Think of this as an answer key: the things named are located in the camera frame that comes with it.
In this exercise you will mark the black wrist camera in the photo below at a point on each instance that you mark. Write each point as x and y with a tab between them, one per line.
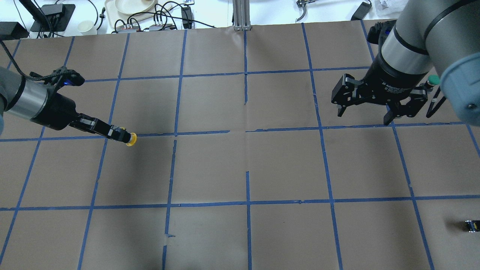
62	75
380	32

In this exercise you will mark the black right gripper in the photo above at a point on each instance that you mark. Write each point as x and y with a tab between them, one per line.
386	80

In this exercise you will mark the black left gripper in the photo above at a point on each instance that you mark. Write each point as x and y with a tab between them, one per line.
56	111

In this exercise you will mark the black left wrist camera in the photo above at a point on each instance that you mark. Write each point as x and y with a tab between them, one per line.
62	75

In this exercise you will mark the brown paper table mat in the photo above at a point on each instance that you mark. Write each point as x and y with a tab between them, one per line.
241	162

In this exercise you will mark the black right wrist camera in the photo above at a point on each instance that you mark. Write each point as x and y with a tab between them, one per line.
380	32

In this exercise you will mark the cream rectangular tray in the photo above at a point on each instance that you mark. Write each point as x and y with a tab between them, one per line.
112	14

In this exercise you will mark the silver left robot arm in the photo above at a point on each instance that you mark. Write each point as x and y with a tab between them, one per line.
35	98

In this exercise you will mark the black power adapter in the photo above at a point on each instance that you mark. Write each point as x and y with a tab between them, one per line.
362	10

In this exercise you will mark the small black yellow component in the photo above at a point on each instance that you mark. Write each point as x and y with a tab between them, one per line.
472	226

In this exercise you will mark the white paper cup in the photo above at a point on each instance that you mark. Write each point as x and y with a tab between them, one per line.
87	28

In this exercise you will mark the aluminium frame post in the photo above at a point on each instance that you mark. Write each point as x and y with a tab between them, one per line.
241	15

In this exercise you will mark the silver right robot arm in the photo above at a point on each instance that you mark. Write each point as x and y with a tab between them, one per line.
432	43

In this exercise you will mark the green push button switch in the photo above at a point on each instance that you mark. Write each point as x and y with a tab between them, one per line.
431	82

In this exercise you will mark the yellow push button switch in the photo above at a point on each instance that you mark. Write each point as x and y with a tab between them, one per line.
120	134

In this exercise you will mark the cream round plate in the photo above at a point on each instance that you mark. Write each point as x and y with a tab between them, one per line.
133	6

